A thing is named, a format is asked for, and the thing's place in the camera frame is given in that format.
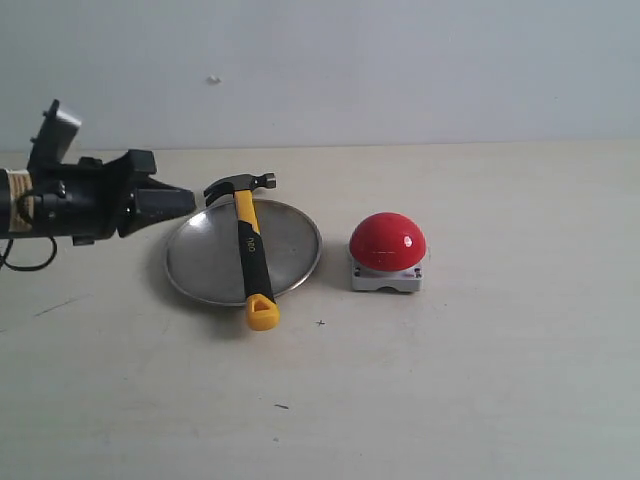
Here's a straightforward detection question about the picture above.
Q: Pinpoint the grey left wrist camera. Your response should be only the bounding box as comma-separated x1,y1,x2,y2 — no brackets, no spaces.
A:
27,99,82,170

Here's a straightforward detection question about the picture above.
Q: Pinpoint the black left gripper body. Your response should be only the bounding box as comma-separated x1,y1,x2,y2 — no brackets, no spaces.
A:
31,150,157,243

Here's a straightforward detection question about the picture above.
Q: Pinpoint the red dome push button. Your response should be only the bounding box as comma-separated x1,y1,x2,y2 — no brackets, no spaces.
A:
348,212,430,294

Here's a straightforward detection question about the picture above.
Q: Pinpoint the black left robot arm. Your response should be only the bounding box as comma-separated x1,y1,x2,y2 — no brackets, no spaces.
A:
1,150,196,245

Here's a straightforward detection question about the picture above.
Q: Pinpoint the round steel plate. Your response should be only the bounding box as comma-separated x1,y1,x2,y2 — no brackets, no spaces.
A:
164,199,322,307

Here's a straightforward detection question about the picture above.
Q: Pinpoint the yellow black claw hammer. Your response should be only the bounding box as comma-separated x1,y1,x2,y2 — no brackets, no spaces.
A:
203,173,280,331

